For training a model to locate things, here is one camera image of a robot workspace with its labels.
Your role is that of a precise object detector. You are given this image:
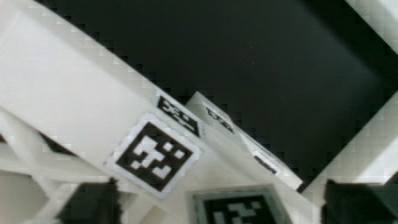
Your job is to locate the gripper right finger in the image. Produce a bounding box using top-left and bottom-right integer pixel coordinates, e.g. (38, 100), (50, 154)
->
(322, 180), (398, 224)

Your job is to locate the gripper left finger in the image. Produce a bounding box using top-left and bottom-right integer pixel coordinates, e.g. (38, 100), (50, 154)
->
(57, 180), (121, 224)

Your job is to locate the small white tagged cube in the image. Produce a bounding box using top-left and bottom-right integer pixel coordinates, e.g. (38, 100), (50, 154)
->
(189, 186), (294, 224)

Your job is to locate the white chair back frame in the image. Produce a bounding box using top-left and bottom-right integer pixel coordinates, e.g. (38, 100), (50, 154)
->
(0, 0), (322, 224)

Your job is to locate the white chair seat part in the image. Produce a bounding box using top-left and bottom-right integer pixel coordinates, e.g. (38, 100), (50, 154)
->
(185, 93), (303, 189)

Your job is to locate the white front obstacle wall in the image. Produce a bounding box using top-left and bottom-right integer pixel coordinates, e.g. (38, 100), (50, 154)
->
(303, 95), (398, 206)

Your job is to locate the white obstacle wall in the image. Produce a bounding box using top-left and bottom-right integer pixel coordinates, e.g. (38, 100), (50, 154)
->
(303, 95), (398, 206)
(345, 0), (398, 54)

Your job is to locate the white right obstacle wall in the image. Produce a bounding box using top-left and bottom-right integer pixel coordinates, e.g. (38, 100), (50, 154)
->
(345, 0), (398, 54)

